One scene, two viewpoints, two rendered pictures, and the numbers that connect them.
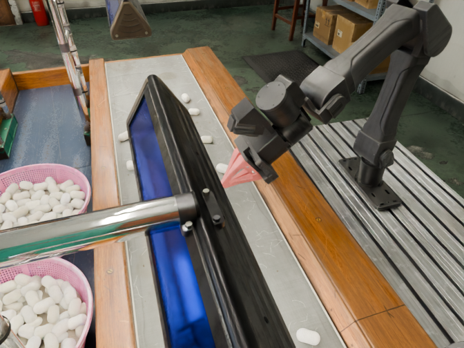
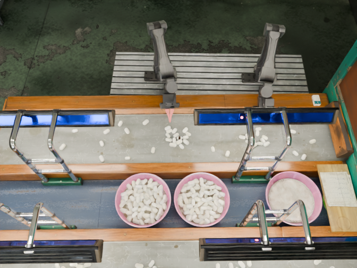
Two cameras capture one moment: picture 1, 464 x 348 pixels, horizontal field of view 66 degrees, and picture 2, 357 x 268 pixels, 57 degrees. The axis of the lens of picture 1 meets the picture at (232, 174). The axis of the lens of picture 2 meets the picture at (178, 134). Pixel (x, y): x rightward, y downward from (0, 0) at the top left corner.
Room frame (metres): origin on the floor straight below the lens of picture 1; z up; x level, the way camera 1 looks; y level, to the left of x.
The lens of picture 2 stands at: (0.24, 0.85, 2.31)
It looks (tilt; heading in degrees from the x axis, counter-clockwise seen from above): 61 degrees down; 287
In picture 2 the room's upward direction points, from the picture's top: straight up
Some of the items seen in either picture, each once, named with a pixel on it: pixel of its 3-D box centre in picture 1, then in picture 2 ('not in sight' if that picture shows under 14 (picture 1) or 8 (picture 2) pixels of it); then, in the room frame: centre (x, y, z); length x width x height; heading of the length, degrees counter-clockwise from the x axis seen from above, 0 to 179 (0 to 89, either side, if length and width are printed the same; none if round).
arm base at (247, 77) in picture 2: not in sight; (258, 74); (0.14, -0.52, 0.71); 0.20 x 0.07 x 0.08; 16
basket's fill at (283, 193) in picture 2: not in sight; (290, 200); (-0.14, 0.21, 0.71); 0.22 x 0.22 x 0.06
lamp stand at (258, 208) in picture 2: not in sight; (270, 234); (-0.04, 0.46, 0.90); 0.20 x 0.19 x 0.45; 18
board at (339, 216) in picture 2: not in sight; (339, 196); (-0.35, 0.15, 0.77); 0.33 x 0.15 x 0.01; 108
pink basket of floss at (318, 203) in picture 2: not in sight; (290, 200); (-0.14, 0.21, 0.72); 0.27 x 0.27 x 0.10
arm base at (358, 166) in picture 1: (370, 170); (160, 73); (0.72, -0.36, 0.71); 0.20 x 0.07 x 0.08; 16
